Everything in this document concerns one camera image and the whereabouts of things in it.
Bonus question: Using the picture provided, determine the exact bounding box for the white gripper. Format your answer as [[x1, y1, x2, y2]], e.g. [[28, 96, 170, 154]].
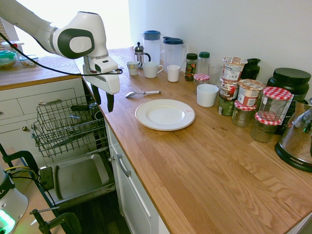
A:
[[82, 56, 121, 113]]

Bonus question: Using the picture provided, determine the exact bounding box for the metal spoon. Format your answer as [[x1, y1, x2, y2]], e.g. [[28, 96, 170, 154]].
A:
[[125, 90, 162, 99]]

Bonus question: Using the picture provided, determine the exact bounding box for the white robot base green light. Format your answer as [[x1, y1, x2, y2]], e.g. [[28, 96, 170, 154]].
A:
[[0, 165, 29, 234]]

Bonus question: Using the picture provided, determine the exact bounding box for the open dishwasher door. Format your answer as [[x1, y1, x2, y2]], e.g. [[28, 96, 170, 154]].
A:
[[39, 153, 117, 211]]

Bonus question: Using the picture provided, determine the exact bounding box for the black utensil in rack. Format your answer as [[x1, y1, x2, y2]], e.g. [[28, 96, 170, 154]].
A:
[[70, 104, 92, 112]]

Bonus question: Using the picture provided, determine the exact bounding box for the small patterned cup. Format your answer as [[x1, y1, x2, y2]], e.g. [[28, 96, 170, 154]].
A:
[[126, 60, 140, 76]]

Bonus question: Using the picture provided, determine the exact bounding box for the glass french press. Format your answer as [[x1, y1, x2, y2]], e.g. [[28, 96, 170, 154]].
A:
[[133, 41, 151, 70]]

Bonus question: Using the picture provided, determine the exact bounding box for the white dinner plate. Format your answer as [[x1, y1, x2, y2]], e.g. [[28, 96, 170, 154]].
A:
[[135, 98, 196, 132]]

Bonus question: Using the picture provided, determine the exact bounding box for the tall pitcher blue lid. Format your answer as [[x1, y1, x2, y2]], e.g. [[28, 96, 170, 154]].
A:
[[142, 30, 161, 66]]

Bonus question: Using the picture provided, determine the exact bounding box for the white ribbed cup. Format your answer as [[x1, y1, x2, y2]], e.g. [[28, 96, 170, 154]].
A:
[[166, 64, 181, 83]]

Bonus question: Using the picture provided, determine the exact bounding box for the short pitcher blue lid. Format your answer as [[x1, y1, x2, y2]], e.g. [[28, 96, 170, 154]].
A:
[[162, 36, 187, 70]]

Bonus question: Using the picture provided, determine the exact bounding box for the glass food container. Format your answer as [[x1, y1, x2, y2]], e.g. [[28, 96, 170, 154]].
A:
[[19, 54, 40, 68]]

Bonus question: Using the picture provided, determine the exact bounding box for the spice jar black lid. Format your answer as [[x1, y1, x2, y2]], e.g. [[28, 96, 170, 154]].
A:
[[184, 53, 198, 82]]

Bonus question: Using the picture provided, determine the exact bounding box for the black screw clamp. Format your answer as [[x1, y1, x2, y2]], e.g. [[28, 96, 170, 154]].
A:
[[0, 143, 40, 180], [29, 206, 83, 234]]

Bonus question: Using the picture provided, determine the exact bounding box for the small jar checked lid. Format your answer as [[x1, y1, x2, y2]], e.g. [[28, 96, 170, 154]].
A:
[[193, 73, 211, 95]]

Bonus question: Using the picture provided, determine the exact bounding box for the wide white mug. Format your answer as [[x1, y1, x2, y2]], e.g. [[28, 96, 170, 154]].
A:
[[196, 84, 219, 108]]

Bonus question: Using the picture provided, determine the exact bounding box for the food container green lid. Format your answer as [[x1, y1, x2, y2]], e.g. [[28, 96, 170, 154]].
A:
[[0, 50, 19, 70]]

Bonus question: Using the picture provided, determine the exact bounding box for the clear jar green lid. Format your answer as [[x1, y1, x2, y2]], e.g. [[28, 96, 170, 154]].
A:
[[197, 51, 211, 75]]

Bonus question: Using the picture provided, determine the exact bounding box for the white bottle red cap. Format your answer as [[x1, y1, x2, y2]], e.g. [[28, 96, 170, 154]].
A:
[[0, 41, 25, 57]]

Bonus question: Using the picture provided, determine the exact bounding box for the clear drinking glass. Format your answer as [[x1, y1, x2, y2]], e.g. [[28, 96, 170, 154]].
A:
[[208, 63, 224, 86]]

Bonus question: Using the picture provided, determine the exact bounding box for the green tin can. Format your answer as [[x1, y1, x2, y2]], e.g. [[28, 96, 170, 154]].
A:
[[217, 94, 236, 117]]

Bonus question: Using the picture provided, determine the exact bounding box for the oatmeal cup dark label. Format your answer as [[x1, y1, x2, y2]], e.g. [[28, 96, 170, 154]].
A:
[[219, 77, 240, 101]]

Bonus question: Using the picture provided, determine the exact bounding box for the oatmeal cup white label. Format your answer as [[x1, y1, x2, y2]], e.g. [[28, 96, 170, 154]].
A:
[[222, 57, 249, 82]]

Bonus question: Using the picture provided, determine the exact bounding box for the glass jar checked lid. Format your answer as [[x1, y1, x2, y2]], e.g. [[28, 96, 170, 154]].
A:
[[250, 112, 282, 143], [231, 99, 258, 128]]

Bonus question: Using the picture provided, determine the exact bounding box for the oatmeal cup red label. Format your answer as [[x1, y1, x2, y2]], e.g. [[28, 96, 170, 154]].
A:
[[236, 78, 265, 107]]

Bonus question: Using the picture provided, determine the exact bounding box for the black shaker bottle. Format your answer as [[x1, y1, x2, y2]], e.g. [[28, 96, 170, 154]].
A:
[[240, 58, 261, 81]]

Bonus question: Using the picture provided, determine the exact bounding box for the tall jar checked lid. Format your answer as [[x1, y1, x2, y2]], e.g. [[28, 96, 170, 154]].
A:
[[257, 86, 293, 121]]

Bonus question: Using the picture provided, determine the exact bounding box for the black protein powder tub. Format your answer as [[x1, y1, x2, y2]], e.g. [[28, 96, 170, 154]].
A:
[[266, 67, 312, 135]]

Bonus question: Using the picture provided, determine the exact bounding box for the steel electric kettle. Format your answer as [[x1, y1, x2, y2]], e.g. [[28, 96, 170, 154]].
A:
[[274, 98, 312, 174]]

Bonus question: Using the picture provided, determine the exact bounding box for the silver drawer pull handle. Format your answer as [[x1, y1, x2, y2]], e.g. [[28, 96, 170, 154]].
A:
[[38, 98, 62, 106]]

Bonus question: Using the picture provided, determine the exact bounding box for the wire dishwasher rack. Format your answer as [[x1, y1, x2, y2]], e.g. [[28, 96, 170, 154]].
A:
[[31, 95, 109, 159]]

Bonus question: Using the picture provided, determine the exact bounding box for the white mug with handle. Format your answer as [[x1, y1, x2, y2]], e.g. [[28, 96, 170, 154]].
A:
[[142, 61, 164, 79]]

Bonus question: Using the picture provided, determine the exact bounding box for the silver cabinet pull handle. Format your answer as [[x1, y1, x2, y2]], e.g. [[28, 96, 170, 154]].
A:
[[116, 154, 132, 178]]

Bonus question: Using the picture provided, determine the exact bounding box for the yellow cable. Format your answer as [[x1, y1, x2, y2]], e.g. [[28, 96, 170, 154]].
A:
[[4, 165, 40, 181]]

